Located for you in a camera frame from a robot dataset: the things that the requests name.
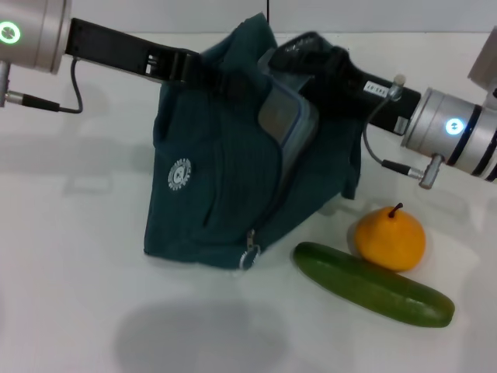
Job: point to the clear plastic blue-rimmed food container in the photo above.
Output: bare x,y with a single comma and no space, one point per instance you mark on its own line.
279,112

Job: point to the orange-yellow pear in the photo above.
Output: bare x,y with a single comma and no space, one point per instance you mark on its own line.
390,241

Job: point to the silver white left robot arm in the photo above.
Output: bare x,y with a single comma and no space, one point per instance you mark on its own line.
35,35

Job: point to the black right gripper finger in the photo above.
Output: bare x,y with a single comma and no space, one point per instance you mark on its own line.
316,97

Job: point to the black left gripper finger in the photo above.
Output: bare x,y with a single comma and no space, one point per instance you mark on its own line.
229,85

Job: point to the dark teal fabric lunch bag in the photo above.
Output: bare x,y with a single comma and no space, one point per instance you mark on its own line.
217,186

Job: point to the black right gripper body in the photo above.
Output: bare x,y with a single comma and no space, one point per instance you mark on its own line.
361,97

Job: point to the green cucumber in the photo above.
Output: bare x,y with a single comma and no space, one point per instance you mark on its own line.
369,287

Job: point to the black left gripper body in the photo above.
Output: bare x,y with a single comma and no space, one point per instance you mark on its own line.
116,48

